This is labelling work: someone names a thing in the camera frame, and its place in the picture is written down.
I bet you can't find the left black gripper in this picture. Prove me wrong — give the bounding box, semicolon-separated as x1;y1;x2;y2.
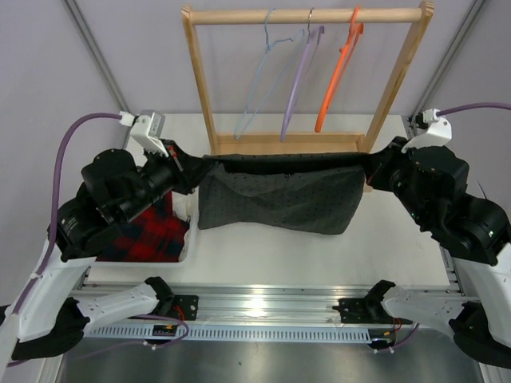
116;138;213;223

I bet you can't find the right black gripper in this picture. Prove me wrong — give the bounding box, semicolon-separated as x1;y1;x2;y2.
364;136;434;227

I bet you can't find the dark grey dotted skirt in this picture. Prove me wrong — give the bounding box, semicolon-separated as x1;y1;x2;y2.
198;153;367;235

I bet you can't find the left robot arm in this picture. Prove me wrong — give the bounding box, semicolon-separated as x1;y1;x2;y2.
1;140;214;365

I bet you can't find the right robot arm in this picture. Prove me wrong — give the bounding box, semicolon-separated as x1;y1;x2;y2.
364;137;510;369

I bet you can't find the orange plastic hanger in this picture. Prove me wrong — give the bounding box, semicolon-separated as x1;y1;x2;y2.
315;6;364;133

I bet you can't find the purple plastic hanger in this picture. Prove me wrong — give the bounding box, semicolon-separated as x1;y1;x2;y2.
279;26;325;143

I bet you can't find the white plastic basket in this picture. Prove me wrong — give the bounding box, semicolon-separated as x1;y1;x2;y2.
89;191;203;269

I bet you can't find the white cloth in basket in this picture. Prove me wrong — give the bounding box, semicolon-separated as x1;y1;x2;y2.
172;192;194;223

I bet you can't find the wooden clothes rack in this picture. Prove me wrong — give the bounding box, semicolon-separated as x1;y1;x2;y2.
180;1;434;194

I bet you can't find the red plaid garment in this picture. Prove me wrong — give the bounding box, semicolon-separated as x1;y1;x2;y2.
97;193;190;263

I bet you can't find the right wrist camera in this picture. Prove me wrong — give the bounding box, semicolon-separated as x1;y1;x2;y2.
401;109;452;153

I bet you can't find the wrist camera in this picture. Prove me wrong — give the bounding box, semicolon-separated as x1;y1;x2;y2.
401;109;452;153
119;110;169;157

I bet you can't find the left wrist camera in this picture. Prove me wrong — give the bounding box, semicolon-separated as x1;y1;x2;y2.
119;110;169;157

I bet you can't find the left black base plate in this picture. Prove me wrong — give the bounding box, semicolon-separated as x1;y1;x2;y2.
169;295;200;322

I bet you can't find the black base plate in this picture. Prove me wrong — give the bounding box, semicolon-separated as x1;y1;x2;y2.
331;298;386;324
169;295;200;322

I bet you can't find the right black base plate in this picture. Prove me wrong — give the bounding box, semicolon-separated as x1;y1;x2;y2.
331;298;386;324

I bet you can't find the white slotted cable duct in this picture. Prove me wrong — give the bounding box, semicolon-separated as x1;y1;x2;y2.
88;323;392;344

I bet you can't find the aluminium mounting rail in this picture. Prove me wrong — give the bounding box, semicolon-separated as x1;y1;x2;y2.
69;281;490;330

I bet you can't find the light blue wire hanger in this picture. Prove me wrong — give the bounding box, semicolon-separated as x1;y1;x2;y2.
233;7;305;140

